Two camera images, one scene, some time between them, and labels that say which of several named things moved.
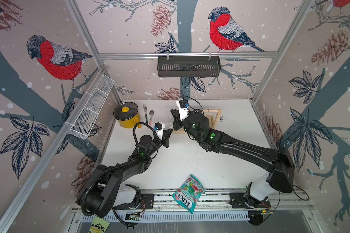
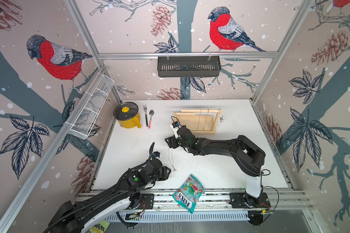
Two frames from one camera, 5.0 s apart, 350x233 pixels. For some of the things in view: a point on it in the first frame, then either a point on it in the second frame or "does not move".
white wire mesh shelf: [82, 126] does not move
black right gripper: [178, 124] to [171, 140]
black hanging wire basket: [188, 66] does not move
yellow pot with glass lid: [127, 114] does not move
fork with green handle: [145, 109] does not move
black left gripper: [165, 141] to [165, 174]
